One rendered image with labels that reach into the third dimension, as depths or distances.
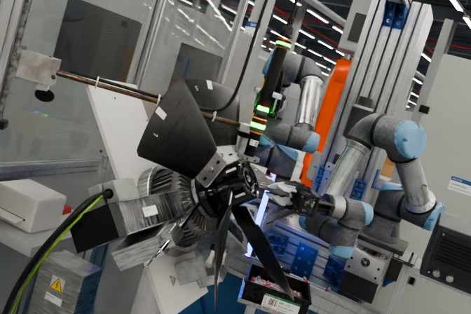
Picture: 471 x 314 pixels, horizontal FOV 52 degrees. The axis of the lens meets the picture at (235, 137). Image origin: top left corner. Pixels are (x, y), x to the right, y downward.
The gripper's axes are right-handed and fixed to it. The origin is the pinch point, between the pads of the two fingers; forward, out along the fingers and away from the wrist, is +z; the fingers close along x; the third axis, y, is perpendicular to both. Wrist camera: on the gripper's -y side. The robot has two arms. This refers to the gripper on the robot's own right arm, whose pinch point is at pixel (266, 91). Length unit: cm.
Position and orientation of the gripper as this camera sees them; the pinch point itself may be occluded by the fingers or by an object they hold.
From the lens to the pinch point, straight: 141.4
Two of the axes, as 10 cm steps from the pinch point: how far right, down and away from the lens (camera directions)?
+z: -1.9, 0.3, -9.8
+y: -2.9, 9.5, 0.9
